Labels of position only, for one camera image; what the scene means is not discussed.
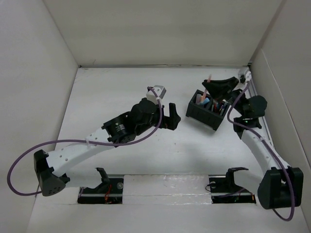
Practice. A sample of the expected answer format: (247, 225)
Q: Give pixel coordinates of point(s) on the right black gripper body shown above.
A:
(233, 96)

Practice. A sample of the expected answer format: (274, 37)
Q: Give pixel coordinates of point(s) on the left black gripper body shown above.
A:
(163, 123)

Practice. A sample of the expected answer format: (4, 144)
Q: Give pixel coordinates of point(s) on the black two-compartment organizer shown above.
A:
(205, 113)

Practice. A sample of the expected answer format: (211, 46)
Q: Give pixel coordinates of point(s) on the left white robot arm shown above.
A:
(51, 168)

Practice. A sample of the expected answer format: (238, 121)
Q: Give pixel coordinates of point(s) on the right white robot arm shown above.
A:
(279, 185)

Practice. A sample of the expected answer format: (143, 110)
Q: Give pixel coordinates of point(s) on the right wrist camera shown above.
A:
(244, 75)

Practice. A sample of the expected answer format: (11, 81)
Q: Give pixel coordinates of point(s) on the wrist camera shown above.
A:
(155, 93)
(244, 75)

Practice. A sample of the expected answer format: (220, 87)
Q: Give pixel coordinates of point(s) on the aluminium rail right side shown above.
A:
(259, 105)

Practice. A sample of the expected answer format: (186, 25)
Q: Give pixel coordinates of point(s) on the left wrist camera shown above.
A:
(155, 93)

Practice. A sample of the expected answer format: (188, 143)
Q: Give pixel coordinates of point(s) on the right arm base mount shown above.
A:
(222, 193)

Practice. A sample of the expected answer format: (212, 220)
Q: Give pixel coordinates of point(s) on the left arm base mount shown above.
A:
(105, 193)

